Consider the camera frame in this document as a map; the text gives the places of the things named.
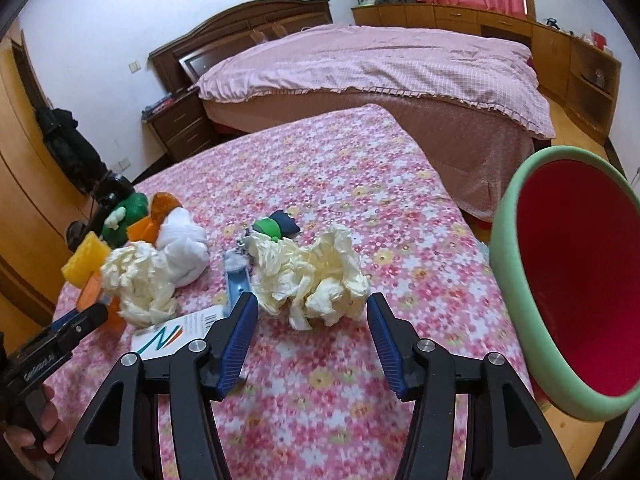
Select black device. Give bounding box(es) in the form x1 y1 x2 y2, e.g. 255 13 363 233
67 172 136 251

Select orange plastic piece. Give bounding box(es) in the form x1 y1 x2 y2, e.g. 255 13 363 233
76 271 125 333

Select orange block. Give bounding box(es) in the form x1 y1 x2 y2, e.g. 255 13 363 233
126 214 162 245

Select books on nightstand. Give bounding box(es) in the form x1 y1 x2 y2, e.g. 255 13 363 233
142 92 176 113

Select white plastic bag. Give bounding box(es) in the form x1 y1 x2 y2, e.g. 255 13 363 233
157 207 210 287

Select dark wooden headboard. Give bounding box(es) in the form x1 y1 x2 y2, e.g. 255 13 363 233
149 0 333 93

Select small cream tissue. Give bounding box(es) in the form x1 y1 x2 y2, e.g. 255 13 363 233
100 241 178 328

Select wooden wardrobe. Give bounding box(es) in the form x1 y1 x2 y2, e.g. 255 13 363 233
0 25 96 311

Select pink checked quilt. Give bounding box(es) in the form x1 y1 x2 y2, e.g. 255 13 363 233
194 22 557 141

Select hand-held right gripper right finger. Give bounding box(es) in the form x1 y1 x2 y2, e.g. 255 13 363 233
366 294 576 480

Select green plush toy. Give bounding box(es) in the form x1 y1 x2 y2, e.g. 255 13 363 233
100 195 151 248

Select bed with brown skirt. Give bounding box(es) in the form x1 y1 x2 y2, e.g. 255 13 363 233
200 85 551 221

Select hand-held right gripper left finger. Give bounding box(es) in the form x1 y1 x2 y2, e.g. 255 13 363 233
52 292 261 480

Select person's left hand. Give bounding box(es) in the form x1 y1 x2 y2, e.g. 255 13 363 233
2 384 69 461

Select long wooden cabinet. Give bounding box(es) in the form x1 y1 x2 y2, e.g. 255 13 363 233
351 2 623 146

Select large cream tissue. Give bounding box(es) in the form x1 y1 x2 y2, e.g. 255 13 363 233
247 224 372 332

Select pink floral tablecloth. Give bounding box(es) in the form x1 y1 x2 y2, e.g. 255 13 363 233
52 104 506 480

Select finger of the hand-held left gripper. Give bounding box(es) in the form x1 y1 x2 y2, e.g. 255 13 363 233
37 302 109 357
47 310 91 333

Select red bucket with green rim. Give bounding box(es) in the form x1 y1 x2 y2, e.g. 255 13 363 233
489 146 633 421

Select yellow knitted sponge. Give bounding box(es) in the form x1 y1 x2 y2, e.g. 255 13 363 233
61 232 111 286

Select dark wooden nightstand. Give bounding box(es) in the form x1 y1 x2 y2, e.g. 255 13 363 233
141 87 216 163

